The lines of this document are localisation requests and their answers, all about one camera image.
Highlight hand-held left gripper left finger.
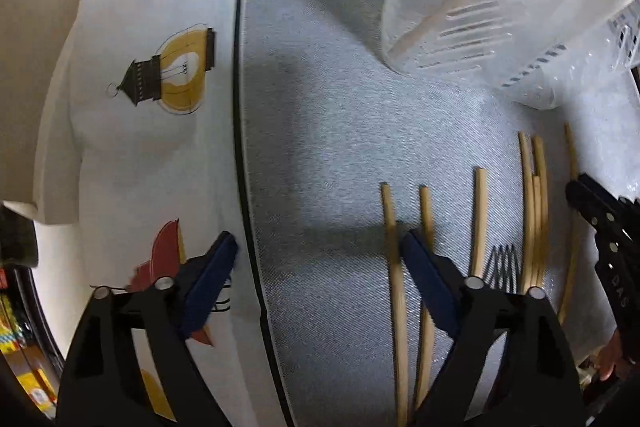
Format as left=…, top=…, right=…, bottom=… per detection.
left=55, top=231, right=239, bottom=427

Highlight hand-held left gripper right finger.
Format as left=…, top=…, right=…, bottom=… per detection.
left=400, top=229, right=588, bottom=427

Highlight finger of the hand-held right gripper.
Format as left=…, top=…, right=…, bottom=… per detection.
left=565, top=173, right=640, bottom=234

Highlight bunch of wooden chopsticks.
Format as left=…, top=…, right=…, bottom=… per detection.
left=380, top=0, right=583, bottom=427

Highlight black fork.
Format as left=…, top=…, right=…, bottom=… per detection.
left=482, top=244, right=518, bottom=295

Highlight person's right hand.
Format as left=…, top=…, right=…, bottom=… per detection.
left=596, top=329, right=636, bottom=383

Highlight white lantern-print cover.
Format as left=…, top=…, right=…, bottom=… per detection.
left=32, top=0, right=281, bottom=427

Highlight grey woven mat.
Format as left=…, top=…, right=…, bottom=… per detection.
left=234, top=0, right=640, bottom=427

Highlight white plastic basket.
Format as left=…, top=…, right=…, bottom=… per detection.
left=607, top=2, right=640, bottom=72

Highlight colourful packaged goods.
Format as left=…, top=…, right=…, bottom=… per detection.
left=0, top=267, right=56, bottom=418

